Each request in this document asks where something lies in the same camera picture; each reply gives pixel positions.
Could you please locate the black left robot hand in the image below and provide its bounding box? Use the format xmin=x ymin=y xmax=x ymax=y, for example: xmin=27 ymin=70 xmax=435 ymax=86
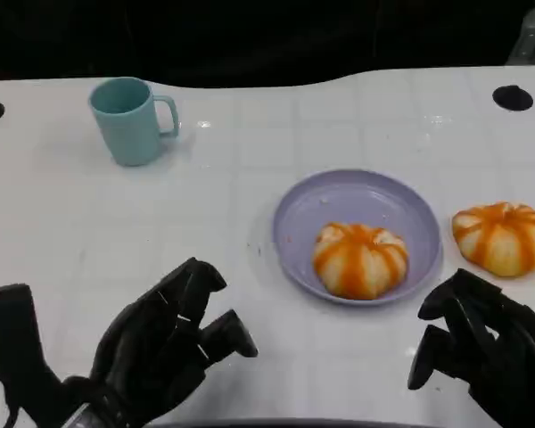
xmin=88 ymin=257 xmax=259 ymax=424

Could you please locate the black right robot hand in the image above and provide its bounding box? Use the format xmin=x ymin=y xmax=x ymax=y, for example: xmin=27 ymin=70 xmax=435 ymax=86
xmin=407 ymin=267 xmax=535 ymax=428

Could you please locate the orange white toy bread roll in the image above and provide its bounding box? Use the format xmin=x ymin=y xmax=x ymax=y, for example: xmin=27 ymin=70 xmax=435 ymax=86
xmin=451 ymin=201 xmax=535 ymax=278
xmin=311 ymin=221 xmax=410 ymax=300

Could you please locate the lilac plate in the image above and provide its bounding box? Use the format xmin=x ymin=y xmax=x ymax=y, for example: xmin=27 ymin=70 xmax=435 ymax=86
xmin=272 ymin=168 xmax=443 ymax=305

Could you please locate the pale green mug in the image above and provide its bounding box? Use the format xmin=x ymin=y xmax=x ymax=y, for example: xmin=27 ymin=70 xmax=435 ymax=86
xmin=87 ymin=76 xmax=181 ymax=168

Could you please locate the black backdrop cloth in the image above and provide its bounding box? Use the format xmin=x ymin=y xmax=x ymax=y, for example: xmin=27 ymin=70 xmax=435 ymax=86
xmin=0 ymin=0 xmax=535 ymax=89

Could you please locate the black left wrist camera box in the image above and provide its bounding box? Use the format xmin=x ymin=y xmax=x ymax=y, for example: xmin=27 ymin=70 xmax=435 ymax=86
xmin=0 ymin=284 xmax=70 ymax=416

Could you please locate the grey metal frame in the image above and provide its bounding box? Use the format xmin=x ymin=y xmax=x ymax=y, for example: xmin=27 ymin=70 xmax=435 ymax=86
xmin=507 ymin=0 xmax=535 ymax=66

